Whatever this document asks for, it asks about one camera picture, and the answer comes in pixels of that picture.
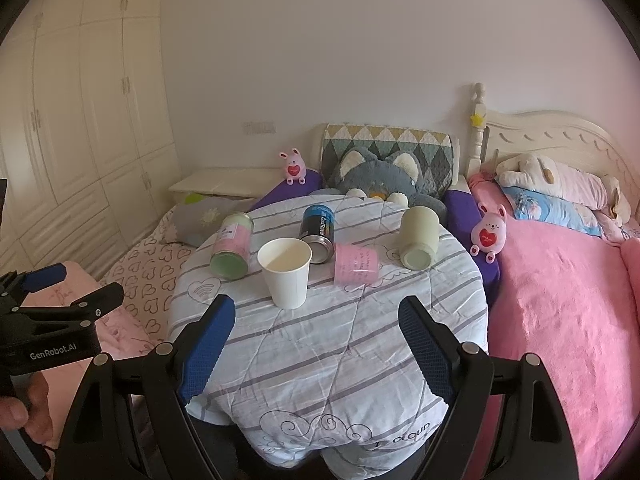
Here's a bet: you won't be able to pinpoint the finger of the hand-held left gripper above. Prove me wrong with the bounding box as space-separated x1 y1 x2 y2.
0 262 68 312
15 282 125 334

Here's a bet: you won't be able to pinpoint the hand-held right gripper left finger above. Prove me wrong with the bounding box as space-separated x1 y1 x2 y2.
52 294 236 480

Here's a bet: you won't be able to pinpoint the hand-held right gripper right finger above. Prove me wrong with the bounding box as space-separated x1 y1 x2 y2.
399 296 591 480

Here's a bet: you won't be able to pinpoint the pink cup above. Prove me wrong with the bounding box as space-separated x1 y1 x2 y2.
332 243 381 286

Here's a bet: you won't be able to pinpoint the white paper cup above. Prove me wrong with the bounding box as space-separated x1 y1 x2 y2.
257 238 313 310

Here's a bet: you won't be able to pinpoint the person's left hand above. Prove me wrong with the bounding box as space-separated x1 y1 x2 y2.
0 375 54 444

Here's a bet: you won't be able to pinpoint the pink floral sheet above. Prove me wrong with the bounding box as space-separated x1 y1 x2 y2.
20 260 157 446

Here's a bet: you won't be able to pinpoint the heart print sheet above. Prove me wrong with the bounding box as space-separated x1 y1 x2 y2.
102 205 201 346

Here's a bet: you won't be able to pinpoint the striped white quilt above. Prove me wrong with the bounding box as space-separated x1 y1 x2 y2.
167 195 490 467

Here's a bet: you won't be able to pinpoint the pink label green jar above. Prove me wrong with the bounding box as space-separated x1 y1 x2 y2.
210 212 254 280

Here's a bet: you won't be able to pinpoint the grey flower cushion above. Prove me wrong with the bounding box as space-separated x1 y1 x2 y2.
172 194 256 247

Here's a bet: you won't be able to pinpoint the large pink bunny toy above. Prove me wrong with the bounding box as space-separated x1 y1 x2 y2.
469 203 508 263

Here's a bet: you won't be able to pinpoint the purple cushion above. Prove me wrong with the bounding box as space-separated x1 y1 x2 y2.
247 167 326 211
442 189 501 286

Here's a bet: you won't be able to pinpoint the pink blanket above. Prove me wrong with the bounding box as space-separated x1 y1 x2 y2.
472 175 640 480

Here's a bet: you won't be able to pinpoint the cream wardrobe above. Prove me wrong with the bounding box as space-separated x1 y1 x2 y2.
0 0 182 281

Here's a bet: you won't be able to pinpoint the blue and black can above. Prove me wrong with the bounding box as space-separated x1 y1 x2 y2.
299 205 335 265

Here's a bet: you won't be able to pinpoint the cream nightstand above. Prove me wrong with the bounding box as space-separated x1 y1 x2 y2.
168 166 288 203

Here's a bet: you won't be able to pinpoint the grey cat plush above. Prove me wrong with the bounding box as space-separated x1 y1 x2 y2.
325 147 448 221

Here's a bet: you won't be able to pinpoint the blue printed pillow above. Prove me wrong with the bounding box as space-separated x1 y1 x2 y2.
501 186 605 237

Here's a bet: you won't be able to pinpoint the small pink bunny toy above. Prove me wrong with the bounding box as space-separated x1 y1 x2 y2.
279 148 307 184

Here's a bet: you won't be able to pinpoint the white plush dog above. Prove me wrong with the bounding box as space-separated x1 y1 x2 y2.
495 152 632 221

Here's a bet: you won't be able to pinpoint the patchwork chair cover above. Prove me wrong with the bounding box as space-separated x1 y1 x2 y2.
320 124 460 197

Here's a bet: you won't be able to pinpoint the cream bed headboard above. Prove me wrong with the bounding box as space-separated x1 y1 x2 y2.
467 82 640 201

